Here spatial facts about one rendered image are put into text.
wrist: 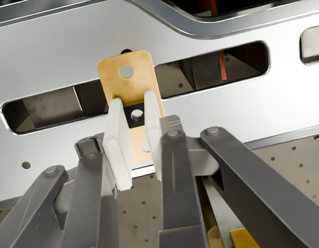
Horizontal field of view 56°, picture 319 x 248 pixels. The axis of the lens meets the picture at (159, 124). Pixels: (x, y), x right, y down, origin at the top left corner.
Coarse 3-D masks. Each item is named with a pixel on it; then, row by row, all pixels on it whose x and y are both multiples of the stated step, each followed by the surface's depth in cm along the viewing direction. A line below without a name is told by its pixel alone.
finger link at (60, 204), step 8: (104, 152) 15; (72, 168) 15; (72, 176) 14; (112, 176) 15; (64, 184) 13; (72, 184) 14; (112, 184) 15; (64, 192) 14; (56, 200) 14; (64, 200) 14; (56, 208) 14; (64, 208) 14
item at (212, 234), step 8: (200, 176) 35; (200, 184) 34; (200, 192) 32; (200, 200) 31; (208, 208) 30; (208, 216) 29; (208, 224) 28; (216, 224) 27; (208, 232) 28; (216, 232) 28; (208, 240) 28; (216, 240) 28
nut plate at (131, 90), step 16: (112, 64) 20; (128, 64) 20; (144, 64) 21; (112, 80) 21; (128, 80) 21; (144, 80) 21; (112, 96) 21; (128, 96) 21; (128, 112) 21; (144, 112) 21; (160, 112) 22; (144, 128) 22; (144, 160) 23
